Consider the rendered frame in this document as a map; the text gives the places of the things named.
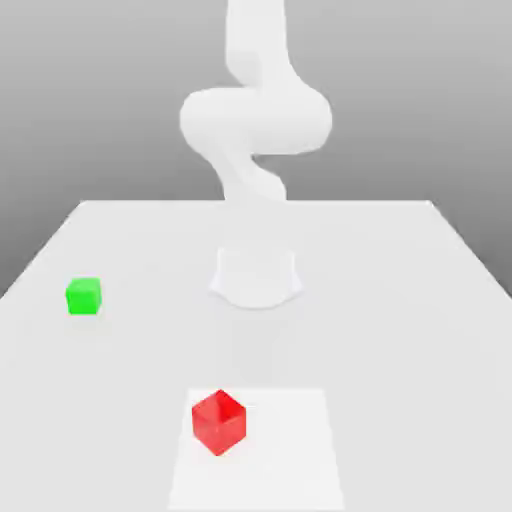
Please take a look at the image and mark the small red cube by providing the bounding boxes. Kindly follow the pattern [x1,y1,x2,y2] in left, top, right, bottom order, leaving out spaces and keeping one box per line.
[190,388,248,457]

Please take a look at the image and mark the small green cube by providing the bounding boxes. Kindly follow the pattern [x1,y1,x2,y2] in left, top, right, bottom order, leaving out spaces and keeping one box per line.
[64,276,103,316]

